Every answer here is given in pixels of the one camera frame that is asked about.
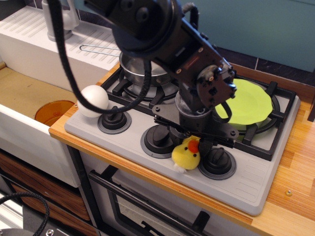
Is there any black foreground cable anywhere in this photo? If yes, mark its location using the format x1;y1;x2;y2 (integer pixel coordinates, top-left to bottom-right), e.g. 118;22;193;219
0;192;50;236

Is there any white toy sink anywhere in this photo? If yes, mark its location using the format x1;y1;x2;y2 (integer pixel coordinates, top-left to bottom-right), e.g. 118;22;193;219
0;1;119;187

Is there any black right burner grate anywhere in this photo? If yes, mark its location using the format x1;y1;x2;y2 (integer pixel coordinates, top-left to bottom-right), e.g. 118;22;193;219
231;76;296;161

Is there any light green plate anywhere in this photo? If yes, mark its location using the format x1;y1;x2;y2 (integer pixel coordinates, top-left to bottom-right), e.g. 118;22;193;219
226;79;273;125

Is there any black oven door handle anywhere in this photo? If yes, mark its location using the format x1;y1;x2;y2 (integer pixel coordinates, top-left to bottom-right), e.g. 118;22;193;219
88;169;210;236

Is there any grey toy stove top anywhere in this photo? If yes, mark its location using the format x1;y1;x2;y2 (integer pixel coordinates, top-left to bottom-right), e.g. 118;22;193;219
64;96;300;215

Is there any toy oven door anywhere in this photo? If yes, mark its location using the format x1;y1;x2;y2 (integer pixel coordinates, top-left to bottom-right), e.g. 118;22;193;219
87;164;247;236

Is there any white egg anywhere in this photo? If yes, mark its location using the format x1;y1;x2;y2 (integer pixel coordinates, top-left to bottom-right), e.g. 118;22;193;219
77;85;109;118

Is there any grey toy faucet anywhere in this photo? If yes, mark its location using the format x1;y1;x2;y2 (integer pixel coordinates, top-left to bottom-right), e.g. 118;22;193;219
42;0;80;42

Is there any black middle stove knob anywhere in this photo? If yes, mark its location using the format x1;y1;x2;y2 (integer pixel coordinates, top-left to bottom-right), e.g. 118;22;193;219
140;124;175;159

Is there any black left burner grate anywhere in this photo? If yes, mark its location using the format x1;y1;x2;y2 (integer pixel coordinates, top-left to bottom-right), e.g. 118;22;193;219
101;68;179;116

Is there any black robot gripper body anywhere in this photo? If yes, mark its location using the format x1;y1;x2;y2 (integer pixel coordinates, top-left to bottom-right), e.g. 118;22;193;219
152;104;239;148

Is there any yellow stuffed duck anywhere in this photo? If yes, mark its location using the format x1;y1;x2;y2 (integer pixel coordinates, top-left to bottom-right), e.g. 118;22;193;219
171;136;201;173

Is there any black stove knob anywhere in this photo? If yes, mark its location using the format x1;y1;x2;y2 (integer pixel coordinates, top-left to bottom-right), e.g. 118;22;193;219
140;124;175;159
198;147;237;180
97;112;132;135

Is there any stainless steel pan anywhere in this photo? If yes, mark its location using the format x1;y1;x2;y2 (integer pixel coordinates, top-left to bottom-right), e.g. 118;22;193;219
79;44;173;87

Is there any wooden drawer front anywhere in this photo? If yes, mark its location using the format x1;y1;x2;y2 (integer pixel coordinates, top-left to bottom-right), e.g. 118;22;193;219
0;150;98;236

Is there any black braided cable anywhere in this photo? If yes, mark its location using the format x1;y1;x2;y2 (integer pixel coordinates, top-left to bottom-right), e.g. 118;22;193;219
46;0;155;115

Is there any black left stove knob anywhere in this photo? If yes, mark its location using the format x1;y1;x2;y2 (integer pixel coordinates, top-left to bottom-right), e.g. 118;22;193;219
97;112;132;135

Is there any black burner grate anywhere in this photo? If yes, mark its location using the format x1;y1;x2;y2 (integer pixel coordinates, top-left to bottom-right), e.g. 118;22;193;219
101;68;179;116
231;76;296;161

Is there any black right stove knob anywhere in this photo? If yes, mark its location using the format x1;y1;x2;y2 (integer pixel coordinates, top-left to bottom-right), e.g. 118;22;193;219
198;147;237;180

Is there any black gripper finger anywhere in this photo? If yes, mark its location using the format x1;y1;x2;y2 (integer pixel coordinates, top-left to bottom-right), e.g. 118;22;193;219
198;139;213;160
169;126;189;147

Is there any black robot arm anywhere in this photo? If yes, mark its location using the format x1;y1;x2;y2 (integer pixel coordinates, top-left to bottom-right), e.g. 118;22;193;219
85;0;238;159

